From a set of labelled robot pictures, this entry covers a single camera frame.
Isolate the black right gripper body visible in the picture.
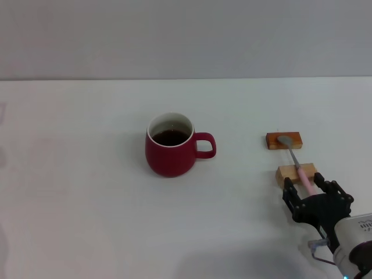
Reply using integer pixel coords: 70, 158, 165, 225
292, 194, 354, 248

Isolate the pink handled metal spoon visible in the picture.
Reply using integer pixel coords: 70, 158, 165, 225
277, 135, 317, 197

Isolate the red ceramic coffee mug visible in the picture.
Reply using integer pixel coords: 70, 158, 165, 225
145, 112, 217, 178

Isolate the light wooden block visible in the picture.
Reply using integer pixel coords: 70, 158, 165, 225
276, 162, 317, 187

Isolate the dark reddish wooden block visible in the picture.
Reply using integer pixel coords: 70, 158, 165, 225
266, 131, 303, 151

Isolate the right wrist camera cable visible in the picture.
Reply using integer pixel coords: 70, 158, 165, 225
307, 237, 335, 266

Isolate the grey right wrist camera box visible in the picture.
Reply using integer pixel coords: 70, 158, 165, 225
334, 213, 372, 256

